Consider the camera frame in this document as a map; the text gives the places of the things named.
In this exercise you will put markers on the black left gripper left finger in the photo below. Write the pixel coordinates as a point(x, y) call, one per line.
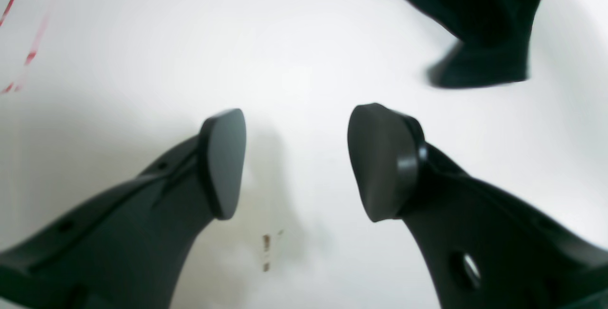
point(125, 247)

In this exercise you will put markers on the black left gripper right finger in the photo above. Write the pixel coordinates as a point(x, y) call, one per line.
point(483, 247)

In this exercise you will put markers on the black graphic T-shirt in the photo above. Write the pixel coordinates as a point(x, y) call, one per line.
point(493, 41)

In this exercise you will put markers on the red tape rectangle marking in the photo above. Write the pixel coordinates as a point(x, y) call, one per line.
point(23, 24)

